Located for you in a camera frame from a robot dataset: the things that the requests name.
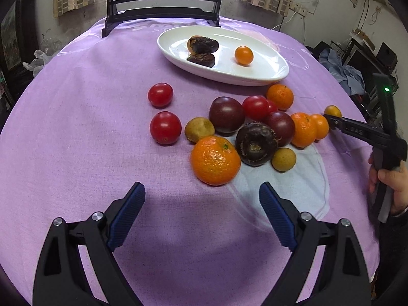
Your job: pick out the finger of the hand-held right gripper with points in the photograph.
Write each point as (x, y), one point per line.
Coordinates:
(350, 129)

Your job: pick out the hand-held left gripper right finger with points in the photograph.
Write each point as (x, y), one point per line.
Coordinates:
(275, 216)

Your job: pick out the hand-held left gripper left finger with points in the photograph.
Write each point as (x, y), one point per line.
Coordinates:
(127, 216)

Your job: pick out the yellow cherry tomato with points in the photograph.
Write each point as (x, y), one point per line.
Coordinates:
(332, 111)

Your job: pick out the orange cherry tomato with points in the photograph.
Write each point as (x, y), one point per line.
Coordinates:
(321, 126)
(244, 55)

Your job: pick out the red tomato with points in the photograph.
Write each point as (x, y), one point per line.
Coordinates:
(255, 108)
(273, 105)
(160, 94)
(165, 127)

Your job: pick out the large orange mandarin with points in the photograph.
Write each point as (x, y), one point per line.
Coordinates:
(215, 160)

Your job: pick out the white oval plate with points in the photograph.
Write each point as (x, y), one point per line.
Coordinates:
(261, 60)

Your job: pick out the person's right forearm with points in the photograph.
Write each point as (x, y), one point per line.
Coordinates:
(397, 248)

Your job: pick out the person's right hand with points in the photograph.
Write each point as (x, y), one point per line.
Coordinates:
(400, 185)

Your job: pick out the blue clothing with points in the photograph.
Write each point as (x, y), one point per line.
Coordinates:
(350, 76)

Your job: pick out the black chair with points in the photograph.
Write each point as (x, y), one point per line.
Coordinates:
(363, 60)

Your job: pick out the black speaker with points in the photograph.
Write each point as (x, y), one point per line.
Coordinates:
(387, 53)

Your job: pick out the purple tablecloth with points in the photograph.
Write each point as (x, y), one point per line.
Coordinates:
(95, 118)

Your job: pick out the white plastic bag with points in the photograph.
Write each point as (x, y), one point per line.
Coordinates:
(38, 60)

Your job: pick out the yellow fruit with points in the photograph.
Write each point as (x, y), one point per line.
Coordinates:
(190, 46)

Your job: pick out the framed picture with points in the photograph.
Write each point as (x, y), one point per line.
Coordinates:
(9, 35)

